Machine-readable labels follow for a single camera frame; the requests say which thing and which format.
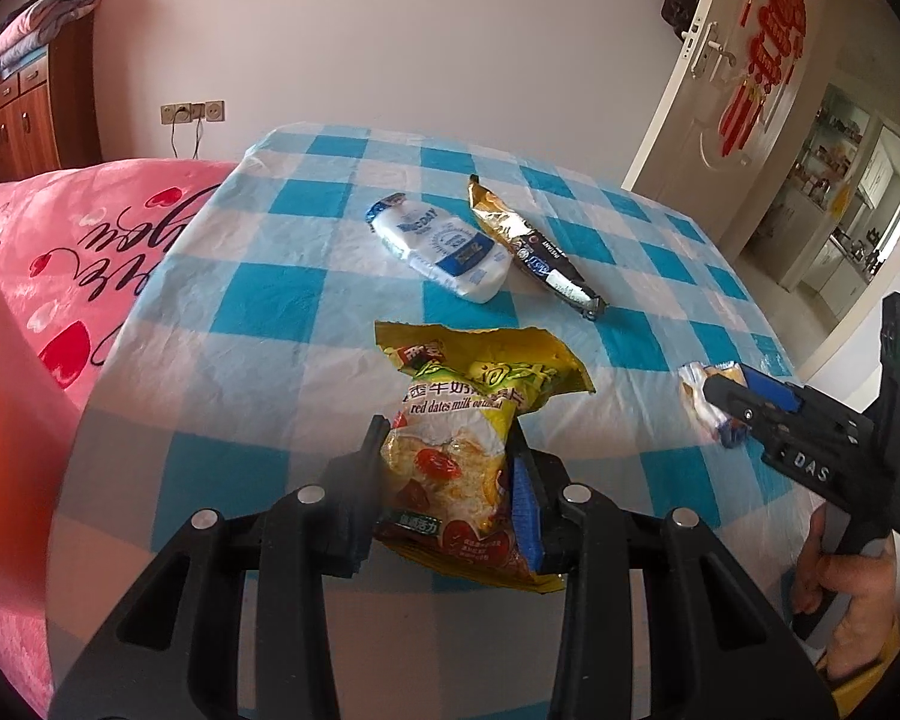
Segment red door decoration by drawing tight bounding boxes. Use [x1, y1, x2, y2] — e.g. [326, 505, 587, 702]
[718, 0, 807, 166]

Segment white blue milk pouch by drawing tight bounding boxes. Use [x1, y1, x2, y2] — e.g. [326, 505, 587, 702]
[365, 193, 511, 305]

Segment thin wall cable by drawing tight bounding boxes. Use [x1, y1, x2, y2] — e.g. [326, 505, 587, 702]
[168, 116, 203, 161]

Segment pink heart blanket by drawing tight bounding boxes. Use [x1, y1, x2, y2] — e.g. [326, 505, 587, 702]
[0, 157, 241, 698]

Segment person's right hand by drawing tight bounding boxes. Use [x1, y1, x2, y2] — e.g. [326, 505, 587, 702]
[793, 506, 900, 682]

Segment metal door handle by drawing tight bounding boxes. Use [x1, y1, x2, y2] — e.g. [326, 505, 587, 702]
[686, 19, 736, 76]

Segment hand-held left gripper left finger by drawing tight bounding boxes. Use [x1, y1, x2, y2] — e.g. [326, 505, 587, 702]
[49, 414, 392, 720]

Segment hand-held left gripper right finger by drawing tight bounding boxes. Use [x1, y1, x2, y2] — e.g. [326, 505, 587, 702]
[506, 427, 837, 720]

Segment white door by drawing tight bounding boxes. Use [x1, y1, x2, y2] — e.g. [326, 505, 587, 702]
[622, 0, 830, 256]

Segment folded blankets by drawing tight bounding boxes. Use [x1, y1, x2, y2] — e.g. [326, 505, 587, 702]
[0, 0, 98, 80]

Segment yellow oatmeal packet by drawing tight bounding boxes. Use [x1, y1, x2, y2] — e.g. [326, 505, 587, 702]
[371, 319, 597, 593]

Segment small white yellow wrapper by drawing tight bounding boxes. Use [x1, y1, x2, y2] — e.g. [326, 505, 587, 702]
[679, 361, 751, 447]

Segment gold black snack wrapper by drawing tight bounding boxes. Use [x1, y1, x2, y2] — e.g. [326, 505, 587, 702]
[469, 175, 608, 322]

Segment white kitchen cabinet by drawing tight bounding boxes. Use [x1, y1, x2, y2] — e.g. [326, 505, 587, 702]
[787, 82, 900, 316]

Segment wooden cabinet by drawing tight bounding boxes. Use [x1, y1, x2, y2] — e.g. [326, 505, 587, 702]
[0, 30, 102, 185]

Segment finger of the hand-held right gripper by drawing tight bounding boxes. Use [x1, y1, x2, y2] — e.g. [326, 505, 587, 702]
[703, 373, 777, 430]
[739, 364, 805, 413]

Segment person's right forearm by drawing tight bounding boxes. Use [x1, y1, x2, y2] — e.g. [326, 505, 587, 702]
[814, 607, 900, 720]

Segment blue checked tablecloth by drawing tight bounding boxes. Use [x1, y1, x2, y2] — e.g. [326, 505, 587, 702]
[45, 126, 800, 720]

